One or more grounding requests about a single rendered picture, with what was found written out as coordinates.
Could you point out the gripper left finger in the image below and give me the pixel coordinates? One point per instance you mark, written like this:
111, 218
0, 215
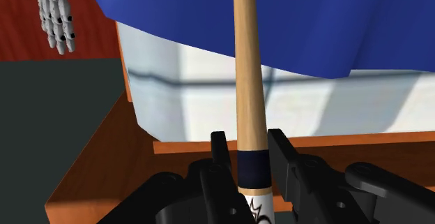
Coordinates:
212, 189

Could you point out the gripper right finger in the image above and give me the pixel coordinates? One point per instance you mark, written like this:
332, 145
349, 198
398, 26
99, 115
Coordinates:
326, 189

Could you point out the wooden baseball bat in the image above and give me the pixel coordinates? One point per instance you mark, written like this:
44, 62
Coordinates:
249, 97

